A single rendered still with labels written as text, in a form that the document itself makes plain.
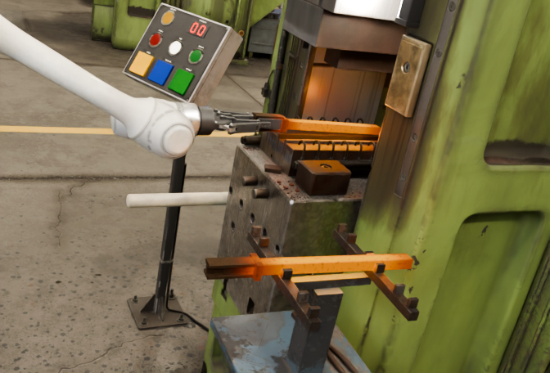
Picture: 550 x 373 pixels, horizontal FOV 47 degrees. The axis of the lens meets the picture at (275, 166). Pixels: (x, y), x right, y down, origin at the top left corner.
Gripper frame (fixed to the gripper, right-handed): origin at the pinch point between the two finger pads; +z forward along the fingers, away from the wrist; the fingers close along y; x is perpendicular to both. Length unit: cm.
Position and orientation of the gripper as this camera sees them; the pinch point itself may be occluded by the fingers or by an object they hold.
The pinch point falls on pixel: (268, 122)
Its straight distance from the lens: 170.1
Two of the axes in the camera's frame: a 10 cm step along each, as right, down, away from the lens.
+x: 1.8, -9.1, -3.7
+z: 9.0, -0.1, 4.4
